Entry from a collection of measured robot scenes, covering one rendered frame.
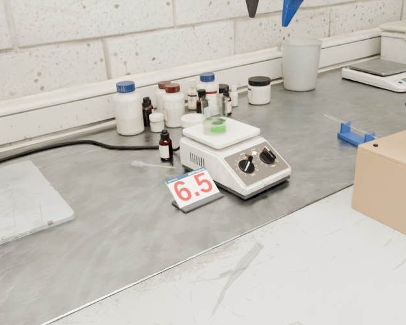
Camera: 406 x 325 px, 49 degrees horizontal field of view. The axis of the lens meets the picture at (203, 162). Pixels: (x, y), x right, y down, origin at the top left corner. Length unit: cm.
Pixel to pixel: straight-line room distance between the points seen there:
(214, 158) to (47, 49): 56
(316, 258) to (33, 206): 51
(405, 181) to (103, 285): 47
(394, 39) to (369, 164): 113
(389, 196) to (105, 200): 50
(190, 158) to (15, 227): 35
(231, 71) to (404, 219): 84
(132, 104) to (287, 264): 63
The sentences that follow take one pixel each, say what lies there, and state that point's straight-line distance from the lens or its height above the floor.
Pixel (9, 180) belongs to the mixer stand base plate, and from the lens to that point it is 100.
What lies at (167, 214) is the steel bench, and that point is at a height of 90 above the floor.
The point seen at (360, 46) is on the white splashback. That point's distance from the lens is 189.
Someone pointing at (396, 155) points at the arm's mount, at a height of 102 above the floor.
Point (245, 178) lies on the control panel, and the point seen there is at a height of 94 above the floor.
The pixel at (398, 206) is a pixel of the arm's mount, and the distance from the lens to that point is 76.
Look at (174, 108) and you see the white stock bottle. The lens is 117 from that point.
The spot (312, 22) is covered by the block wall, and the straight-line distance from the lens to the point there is 172.
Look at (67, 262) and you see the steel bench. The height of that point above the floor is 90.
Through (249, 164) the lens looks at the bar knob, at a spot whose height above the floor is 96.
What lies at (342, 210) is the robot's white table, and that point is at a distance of 81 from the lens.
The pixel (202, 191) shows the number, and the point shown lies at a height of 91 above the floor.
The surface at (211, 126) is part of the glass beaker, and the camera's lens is 87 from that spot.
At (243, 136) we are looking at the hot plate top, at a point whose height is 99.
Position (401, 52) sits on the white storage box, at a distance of 184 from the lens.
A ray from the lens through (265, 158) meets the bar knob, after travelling 87.
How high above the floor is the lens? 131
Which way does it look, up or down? 25 degrees down
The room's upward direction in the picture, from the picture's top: 3 degrees counter-clockwise
